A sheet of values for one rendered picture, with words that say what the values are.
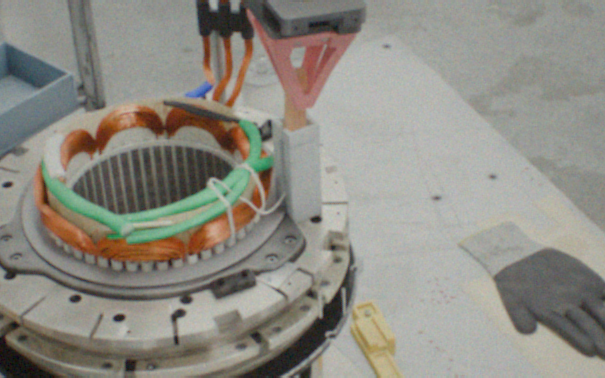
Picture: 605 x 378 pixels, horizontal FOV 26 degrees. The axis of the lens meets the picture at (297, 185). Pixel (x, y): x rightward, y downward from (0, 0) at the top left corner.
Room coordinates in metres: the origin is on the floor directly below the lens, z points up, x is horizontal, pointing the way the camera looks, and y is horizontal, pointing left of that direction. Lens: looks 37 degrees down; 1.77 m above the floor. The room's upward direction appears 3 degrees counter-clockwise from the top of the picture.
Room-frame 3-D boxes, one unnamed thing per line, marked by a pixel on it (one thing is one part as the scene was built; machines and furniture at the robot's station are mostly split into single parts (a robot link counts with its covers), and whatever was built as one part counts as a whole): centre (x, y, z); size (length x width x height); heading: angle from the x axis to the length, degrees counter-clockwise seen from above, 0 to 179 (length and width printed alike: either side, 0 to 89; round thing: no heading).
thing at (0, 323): (0.80, 0.25, 1.05); 0.08 x 0.02 x 0.01; 25
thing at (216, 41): (0.99, 0.07, 1.15); 0.03 x 0.02 x 0.12; 17
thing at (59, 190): (0.82, 0.17, 1.15); 0.15 x 0.04 x 0.02; 25
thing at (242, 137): (0.89, 0.05, 1.12); 0.06 x 0.02 x 0.04; 25
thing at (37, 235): (0.86, 0.12, 1.05); 0.22 x 0.22 x 0.12
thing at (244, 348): (0.72, 0.08, 1.05); 0.09 x 0.04 x 0.01; 115
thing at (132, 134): (0.94, 0.14, 1.12); 0.05 x 0.01 x 0.02; 115
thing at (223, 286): (0.76, 0.05, 1.10); 0.03 x 0.01 x 0.01; 115
